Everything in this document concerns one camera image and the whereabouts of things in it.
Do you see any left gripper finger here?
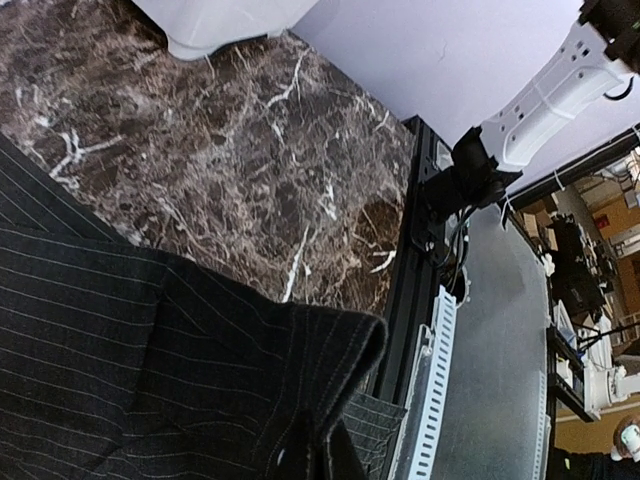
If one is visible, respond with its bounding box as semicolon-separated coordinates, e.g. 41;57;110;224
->
294;409;371;480

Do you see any black pinstriped long sleeve shirt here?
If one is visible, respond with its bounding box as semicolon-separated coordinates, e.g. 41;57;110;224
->
1;140;405;479

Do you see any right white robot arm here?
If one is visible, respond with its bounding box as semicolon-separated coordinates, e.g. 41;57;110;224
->
420;1;639;222

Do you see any clear acrylic front panel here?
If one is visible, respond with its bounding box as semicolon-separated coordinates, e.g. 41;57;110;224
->
431;206;549;480

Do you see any person with white cap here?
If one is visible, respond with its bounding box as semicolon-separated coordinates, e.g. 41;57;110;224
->
546;415;639;480

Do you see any white plastic bin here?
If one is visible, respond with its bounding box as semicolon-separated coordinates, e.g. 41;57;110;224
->
133;0;341;61

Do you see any white slotted cable duct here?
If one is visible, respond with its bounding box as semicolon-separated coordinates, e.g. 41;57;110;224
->
389;287;458;479

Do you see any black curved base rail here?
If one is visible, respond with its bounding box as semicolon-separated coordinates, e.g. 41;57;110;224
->
369;115;451;401

